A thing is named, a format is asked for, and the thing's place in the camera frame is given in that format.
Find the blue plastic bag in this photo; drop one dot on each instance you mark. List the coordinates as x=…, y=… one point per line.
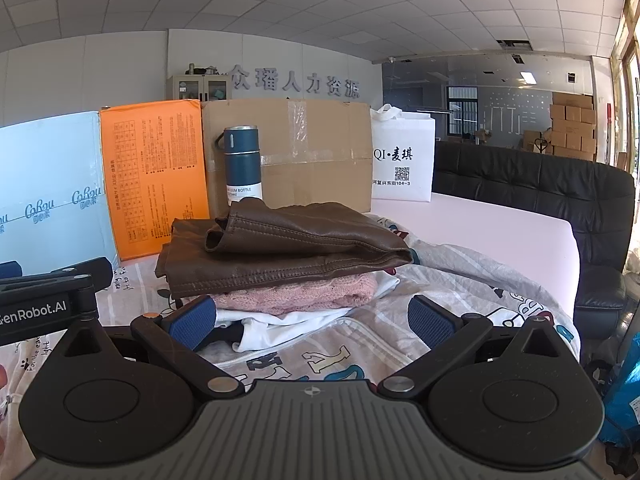
x=622, y=400

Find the brown leather jacket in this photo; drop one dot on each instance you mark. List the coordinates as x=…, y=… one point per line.
x=280, y=255

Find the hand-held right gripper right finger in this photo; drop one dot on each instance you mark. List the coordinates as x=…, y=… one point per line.
x=430, y=324

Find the grey metal cabinet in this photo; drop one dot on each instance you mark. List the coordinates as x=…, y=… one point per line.
x=200, y=89

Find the pink knitted sweater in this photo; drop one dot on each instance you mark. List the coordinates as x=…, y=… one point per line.
x=300, y=297

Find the black leather sofa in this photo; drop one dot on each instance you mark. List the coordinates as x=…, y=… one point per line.
x=525, y=180

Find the ceiling light panel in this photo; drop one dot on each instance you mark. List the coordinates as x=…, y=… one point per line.
x=528, y=77

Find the stack of cardboard boxes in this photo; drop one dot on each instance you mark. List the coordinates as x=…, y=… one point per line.
x=570, y=125

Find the orange cardboard box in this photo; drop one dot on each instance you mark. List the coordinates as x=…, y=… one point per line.
x=155, y=175

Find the white tote bag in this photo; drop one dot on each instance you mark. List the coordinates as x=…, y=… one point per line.
x=402, y=160

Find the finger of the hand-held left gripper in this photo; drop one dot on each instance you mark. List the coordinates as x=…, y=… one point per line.
x=85, y=272

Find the light blue cardboard box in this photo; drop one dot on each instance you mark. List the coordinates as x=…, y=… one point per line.
x=50, y=185

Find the pink mattress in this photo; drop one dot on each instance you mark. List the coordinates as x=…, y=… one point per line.
x=500, y=225

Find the white shirt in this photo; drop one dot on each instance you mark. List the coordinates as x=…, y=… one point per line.
x=280, y=330

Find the teal vacuum bottle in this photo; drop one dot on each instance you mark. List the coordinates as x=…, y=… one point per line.
x=242, y=170

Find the grey wall lettering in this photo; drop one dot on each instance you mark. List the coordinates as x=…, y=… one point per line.
x=300, y=82

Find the brown cardboard box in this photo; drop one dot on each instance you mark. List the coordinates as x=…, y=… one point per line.
x=310, y=160

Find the printed bed sheet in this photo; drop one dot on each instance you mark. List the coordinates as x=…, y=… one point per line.
x=450, y=280

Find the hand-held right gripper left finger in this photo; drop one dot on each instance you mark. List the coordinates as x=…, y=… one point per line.
x=192, y=324

